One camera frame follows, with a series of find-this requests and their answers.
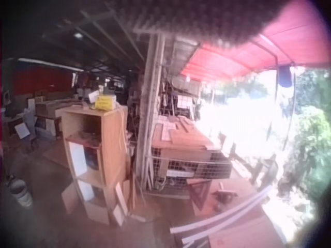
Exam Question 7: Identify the green trees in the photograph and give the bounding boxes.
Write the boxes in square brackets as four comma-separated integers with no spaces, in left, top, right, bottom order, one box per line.
[281,67,331,205]

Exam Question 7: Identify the stack of wooden boards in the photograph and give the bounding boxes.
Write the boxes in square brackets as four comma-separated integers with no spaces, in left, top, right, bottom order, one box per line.
[152,116,220,153]

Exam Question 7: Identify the wooden triangle frame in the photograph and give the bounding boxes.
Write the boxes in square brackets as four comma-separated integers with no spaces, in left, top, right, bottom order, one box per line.
[186,179,212,209]

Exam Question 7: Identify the wooden shelf cabinet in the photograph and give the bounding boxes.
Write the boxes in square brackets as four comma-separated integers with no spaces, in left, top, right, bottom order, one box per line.
[59,105,129,225]

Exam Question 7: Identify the white plastic strip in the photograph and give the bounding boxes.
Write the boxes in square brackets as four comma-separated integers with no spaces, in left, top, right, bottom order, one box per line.
[182,200,267,246]
[170,185,273,235]

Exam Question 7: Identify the small wooden block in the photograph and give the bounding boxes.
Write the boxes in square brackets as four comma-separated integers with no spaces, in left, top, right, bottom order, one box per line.
[212,181,238,205]

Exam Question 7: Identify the leaning wooden panels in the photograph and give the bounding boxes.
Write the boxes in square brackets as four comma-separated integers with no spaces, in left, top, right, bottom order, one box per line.
[112,154,142,227]

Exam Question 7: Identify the red awning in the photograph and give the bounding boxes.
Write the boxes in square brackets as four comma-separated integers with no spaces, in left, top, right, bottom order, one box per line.
[180,0,331,83]

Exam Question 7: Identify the wire mesh cage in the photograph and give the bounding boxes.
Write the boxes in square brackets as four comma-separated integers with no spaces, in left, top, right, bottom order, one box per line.
[144,113,233,198]

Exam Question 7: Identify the heap of cartons and boards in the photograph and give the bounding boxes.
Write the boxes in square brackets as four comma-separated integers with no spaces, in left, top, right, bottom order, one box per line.
[1,85,86,145]

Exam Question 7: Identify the blue hanging bag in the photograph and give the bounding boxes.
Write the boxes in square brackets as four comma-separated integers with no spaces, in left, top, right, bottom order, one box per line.
[278,65,292,88]

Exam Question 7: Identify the wooden workbench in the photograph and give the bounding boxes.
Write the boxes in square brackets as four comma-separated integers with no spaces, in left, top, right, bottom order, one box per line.
[173,178,288,248]

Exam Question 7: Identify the yellow box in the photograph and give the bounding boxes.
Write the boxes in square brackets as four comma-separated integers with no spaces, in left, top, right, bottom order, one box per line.
[94,95,117,111]

